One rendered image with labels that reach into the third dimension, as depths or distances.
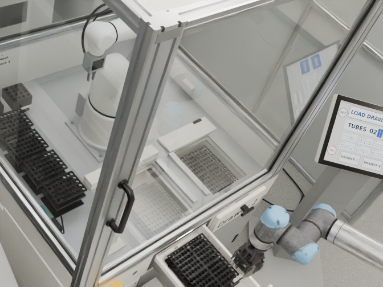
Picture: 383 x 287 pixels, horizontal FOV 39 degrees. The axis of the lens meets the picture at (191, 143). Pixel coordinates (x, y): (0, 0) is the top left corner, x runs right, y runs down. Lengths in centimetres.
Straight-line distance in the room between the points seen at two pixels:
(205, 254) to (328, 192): 96
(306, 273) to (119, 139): 227
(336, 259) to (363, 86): 105
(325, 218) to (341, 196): 108
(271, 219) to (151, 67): 76
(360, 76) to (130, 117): 234
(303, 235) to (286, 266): 157
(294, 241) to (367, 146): 96
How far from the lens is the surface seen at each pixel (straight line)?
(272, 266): 319
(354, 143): 248
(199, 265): 198
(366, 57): 324
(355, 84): 332
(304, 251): 165
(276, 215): 164
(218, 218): 208
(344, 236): 172
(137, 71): 101
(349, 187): 275
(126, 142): 115
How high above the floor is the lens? 253
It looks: 45 degrees down
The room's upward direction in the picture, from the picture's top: 23 degrees clockwise
